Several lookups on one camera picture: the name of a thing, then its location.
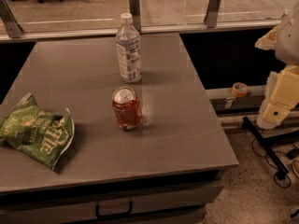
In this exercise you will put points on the red soda can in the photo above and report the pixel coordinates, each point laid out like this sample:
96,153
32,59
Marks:
127,109

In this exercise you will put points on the clear plastic water bottle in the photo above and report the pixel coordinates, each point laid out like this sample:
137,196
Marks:
129,50

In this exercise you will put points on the black drawer handle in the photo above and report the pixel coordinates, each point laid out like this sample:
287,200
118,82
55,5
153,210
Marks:
114,211

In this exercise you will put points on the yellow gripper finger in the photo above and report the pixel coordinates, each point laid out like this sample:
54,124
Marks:
268,41
281,96

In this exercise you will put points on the grey table drawer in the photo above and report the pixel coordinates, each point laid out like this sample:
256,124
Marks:
176,204

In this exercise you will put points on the right metal railing bracket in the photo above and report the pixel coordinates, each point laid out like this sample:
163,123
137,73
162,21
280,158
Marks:
211,16

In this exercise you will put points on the left metal railing bracket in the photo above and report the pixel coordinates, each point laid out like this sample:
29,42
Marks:
12,27

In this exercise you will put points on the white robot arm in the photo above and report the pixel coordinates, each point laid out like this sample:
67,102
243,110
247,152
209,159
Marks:
287,43

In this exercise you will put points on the orange tape roll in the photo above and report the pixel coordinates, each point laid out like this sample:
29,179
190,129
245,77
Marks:
240,89

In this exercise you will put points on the middle metal railing bracket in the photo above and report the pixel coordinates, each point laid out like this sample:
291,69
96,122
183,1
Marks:
134,6

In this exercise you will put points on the metal railing bracket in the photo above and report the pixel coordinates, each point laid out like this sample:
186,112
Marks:
211,16
12,27
134,6

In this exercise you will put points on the green chip bag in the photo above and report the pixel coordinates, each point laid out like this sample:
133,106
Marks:
41,135

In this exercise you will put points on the black floor stand bar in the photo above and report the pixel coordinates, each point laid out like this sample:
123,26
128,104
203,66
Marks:
282,170

